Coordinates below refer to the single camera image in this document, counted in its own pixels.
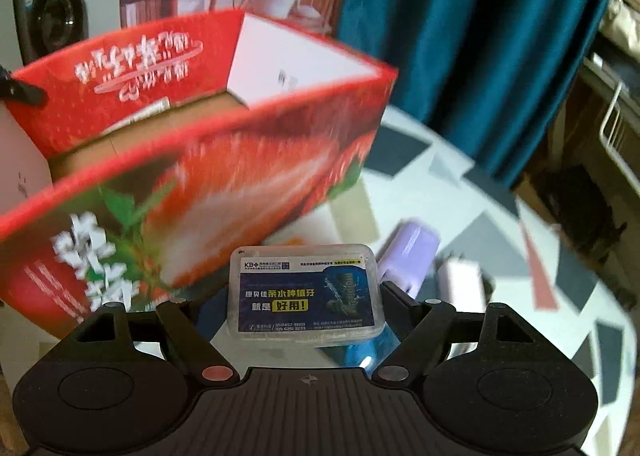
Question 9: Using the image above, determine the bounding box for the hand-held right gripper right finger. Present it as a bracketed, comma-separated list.
[371, 280, 532, 383]

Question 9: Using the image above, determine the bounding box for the grey washing machine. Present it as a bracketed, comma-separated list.
[11, 0, 92, 68]

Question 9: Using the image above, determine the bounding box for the lilac glue stick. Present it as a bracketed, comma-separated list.
[375, 219, 442, 298]

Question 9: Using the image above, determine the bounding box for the red strawberry print cardboard box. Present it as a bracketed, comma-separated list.
[0, 8, 400, 341]

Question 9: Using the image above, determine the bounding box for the clear plastic box blue label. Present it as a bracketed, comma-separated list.
[226, 243, 385, 348]

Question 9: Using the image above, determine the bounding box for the dark bag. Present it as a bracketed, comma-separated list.
[529, 163, 622, 259]

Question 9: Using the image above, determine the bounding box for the white wire shelf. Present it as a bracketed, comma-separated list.
[580, 50, 640, 178]

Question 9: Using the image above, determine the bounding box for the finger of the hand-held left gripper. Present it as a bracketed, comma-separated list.
[0, 64, 47, 108]

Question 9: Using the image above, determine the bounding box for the teal curtain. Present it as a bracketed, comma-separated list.
[334, 0, 625, 189]

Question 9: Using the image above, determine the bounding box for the small white case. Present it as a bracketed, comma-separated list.
[431, 257, 490, 313]

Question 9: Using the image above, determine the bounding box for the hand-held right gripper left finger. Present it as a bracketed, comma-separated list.
[74, 286, 237, 391]

